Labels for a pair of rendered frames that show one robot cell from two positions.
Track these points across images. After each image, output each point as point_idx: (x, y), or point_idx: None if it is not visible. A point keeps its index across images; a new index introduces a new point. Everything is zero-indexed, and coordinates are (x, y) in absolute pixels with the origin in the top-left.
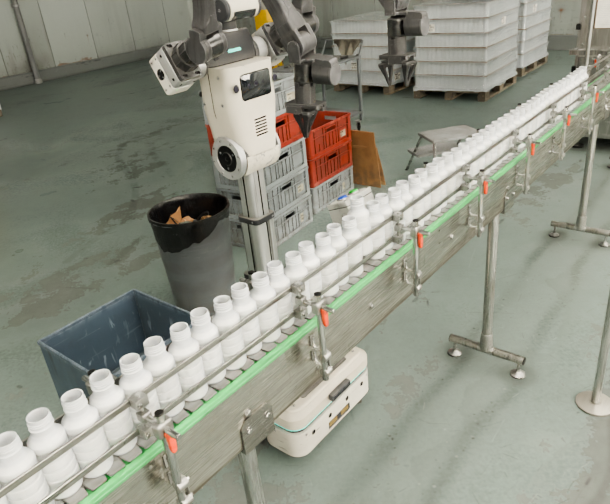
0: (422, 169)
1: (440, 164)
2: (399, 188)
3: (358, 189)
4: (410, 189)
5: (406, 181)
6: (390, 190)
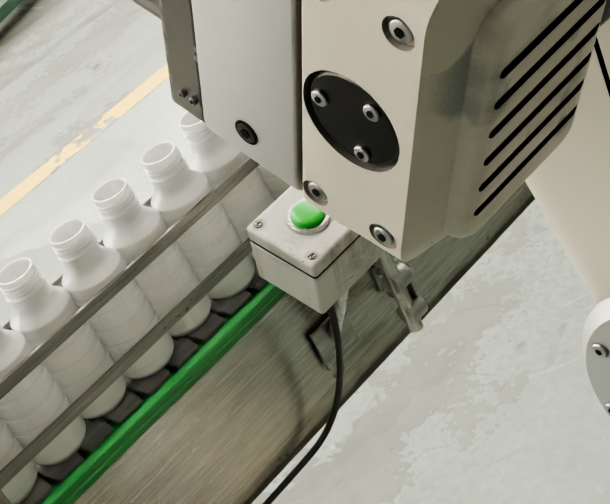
0: (57, 245)
1: None
2: (181, 122)
3: (288, 217)
4: (142, 205)
5: (144, 162)
6: (206, 126)
